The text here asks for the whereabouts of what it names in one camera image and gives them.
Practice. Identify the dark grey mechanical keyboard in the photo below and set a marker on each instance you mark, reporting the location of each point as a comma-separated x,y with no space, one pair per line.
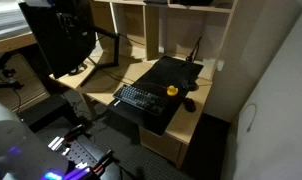
141,99

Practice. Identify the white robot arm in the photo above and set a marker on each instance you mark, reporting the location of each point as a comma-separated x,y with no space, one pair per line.
14,146

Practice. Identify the yellow rubber duck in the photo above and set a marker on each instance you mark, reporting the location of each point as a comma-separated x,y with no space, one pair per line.
172,91

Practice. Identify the black desk mat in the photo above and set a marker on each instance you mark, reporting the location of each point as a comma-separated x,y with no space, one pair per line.
171,71

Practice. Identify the black round puck object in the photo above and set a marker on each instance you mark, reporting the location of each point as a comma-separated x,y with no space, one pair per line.
190,86

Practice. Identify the black computer mouse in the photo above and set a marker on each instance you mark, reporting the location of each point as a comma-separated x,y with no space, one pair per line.
190,104

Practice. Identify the light wooden desk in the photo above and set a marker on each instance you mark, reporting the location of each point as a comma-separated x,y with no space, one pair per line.
157,143

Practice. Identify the black monitor stand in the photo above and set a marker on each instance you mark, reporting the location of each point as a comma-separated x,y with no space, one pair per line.
115,46

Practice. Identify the thin black stand rod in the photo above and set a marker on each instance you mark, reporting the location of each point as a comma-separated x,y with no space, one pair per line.
193,50

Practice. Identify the light wooden shelf hutch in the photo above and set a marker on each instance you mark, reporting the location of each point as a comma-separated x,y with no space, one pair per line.
181,31

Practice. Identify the black computer monitor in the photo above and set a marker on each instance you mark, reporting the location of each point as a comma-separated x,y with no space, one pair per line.
62,36

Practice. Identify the black office chair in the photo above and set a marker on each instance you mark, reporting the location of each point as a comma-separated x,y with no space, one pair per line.
4,71

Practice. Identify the white wall outlet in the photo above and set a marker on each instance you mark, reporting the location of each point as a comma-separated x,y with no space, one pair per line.
220,65

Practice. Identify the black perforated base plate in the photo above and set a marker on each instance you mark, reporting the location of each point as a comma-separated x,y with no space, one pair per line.
82,150

